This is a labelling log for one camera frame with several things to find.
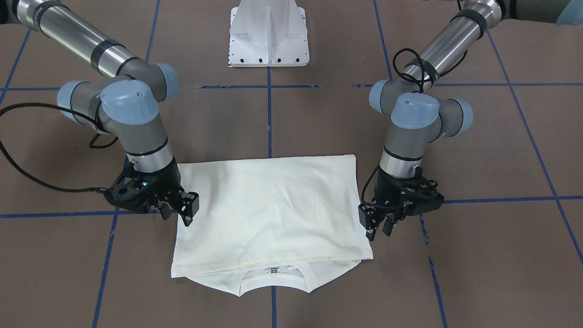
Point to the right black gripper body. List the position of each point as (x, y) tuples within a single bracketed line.
[(165, 181)]

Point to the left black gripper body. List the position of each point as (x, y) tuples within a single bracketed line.
[(384, 190)]

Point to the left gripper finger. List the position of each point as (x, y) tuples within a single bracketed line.
[(371, 217), (389, 224)]

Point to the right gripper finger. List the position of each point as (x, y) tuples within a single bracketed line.
[(187, 205), (164, 210)]

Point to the cream long sleeve shirt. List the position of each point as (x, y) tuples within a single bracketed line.
[(290, 222)]

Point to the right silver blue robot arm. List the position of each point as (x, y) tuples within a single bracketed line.
[(125, 105)]

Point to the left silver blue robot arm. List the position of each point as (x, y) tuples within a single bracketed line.
[(417, 119)]

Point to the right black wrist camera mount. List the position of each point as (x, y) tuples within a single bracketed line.
[(129, 193)]

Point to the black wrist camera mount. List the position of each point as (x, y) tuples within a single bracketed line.
[(129, 193), (423, 195)]

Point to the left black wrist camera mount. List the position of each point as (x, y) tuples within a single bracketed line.
[(423, 195)]

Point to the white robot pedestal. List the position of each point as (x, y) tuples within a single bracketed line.
[(268, 33)]

